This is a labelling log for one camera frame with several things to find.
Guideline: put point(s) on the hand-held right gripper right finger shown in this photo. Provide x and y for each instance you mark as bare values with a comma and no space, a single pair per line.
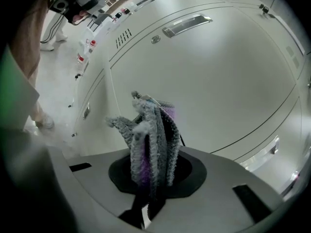
213,203

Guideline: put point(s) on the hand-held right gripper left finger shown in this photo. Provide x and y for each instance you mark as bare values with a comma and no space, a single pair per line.
102,190

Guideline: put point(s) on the purple grey cleaning cloth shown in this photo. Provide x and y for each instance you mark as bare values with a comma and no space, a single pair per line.
155,135

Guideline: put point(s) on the grey metal locker door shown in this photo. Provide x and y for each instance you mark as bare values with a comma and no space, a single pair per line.
218,81

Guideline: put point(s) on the white metal locker cabinet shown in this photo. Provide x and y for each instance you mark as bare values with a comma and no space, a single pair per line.
279,110

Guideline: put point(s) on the round metal locker lock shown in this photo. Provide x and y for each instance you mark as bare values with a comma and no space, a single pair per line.
155,39

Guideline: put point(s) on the person's white shoe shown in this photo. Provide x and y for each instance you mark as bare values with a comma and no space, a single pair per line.
46,121

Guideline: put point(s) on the person's right leg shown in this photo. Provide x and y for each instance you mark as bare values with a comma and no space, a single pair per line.
36,101

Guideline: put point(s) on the grey chair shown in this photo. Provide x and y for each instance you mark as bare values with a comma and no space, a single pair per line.
100,18

